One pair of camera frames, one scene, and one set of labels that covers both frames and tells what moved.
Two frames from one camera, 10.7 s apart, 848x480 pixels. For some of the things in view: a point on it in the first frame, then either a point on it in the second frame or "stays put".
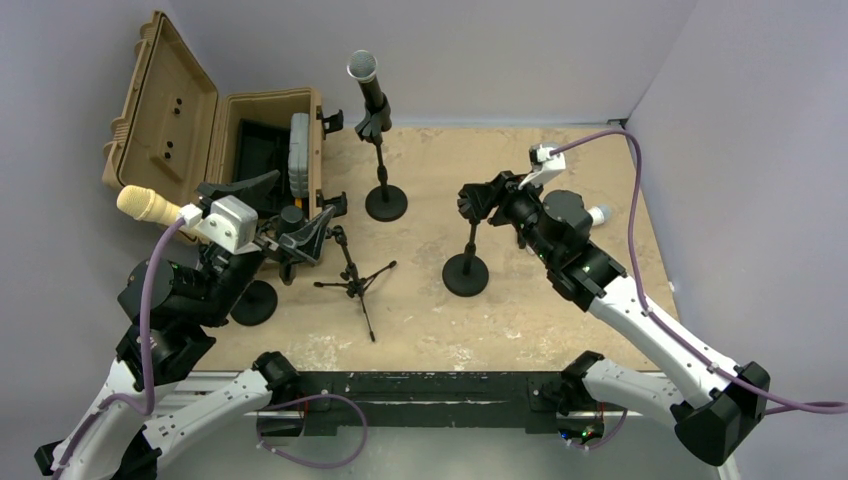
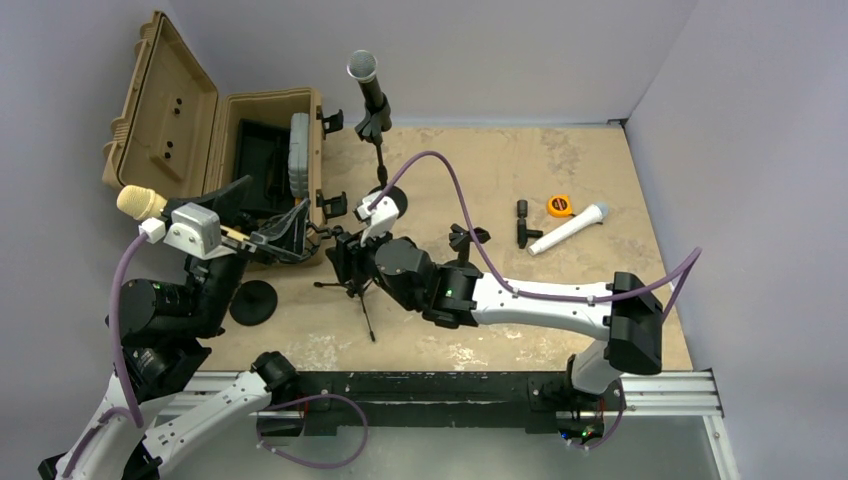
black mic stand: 386,203 stays put
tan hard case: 171,134 stays put
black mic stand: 257,304 stays put
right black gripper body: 521,206 -> 349,241
